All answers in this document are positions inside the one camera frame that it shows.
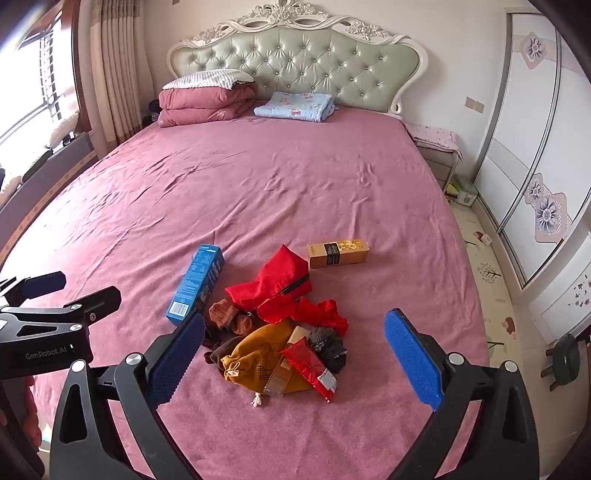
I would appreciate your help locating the beige curtain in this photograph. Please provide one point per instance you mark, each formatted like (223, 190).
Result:
(120, 69)

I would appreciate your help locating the red cloth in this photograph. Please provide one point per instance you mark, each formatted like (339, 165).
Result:
(323, 314)

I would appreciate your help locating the folded pink quilt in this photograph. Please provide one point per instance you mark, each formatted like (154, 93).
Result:
(198, 107)

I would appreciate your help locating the small white box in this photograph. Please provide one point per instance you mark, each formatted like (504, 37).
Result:
(483, 238)

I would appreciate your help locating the gold carton box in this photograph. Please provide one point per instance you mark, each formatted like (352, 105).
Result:
(339, 254)

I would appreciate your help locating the grey sock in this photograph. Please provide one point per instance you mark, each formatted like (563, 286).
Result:
(330, 348)

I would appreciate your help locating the grey nightstand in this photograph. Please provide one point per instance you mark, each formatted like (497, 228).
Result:
(436, 168)

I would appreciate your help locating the white dotted pillow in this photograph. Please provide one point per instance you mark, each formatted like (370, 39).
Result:
(207, 79)

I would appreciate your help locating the white floral wardrobe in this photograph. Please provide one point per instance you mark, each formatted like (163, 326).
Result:
(521, 138)

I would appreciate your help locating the yellow toy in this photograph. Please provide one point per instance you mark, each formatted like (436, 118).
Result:
(451, 189)

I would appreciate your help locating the pink bed sheet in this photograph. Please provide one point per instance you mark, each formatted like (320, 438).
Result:
(277, 184)

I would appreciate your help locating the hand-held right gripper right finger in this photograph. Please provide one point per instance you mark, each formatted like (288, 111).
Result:
(411, 362)

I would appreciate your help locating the black bedside item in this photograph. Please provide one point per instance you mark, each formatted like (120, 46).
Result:
(150, 113)

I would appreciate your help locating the person's left hand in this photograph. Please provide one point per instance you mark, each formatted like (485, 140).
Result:
(30, 401)

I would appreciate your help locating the green round stool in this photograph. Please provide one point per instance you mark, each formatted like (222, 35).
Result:
(568, 360)

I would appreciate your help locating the dark brown sock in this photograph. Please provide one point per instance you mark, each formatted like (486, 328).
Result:
(219, 345)

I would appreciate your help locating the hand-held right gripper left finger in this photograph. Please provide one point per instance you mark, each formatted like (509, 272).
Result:
(178, 362)

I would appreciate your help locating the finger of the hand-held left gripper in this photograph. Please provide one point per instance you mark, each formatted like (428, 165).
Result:
(44, 285)
(99, 300)

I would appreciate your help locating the green storage box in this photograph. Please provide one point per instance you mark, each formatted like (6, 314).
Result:
(466, 191)

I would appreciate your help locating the window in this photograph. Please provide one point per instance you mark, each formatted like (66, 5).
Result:
(32, 83)

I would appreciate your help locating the white cabinet with stickers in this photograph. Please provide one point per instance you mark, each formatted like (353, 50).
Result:
(563, 300)

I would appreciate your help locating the red snack packet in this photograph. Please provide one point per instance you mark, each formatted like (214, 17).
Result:
(309, 364)

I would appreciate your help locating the red fabric pouch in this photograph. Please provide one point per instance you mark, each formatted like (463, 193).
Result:
(272, 281)

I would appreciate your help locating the green tufted headboard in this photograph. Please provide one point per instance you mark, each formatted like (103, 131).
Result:
(300, 60)

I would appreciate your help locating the pink floral cloth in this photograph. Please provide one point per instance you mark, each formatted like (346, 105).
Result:
(434, 136)

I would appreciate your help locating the folded light blue blanket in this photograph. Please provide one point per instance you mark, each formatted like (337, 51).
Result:
(295, 106)

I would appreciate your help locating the beige slim box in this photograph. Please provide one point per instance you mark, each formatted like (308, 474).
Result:
(279, 376)

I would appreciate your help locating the cartoon play mat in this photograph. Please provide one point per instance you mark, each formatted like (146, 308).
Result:
(498, 295)

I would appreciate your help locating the blue carton box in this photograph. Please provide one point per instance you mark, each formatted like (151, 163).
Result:
(196, 286)

